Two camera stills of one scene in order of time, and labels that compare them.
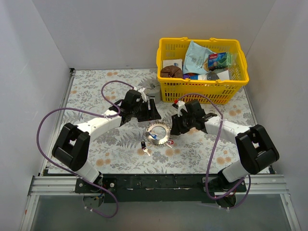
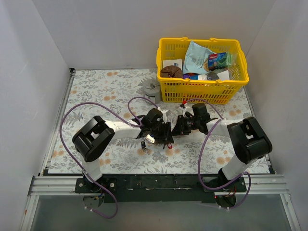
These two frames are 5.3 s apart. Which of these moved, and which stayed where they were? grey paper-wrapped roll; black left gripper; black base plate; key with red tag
Moved: black left gripper
Stayed: key with red tag; black base plate; grey paper-wrapped roll
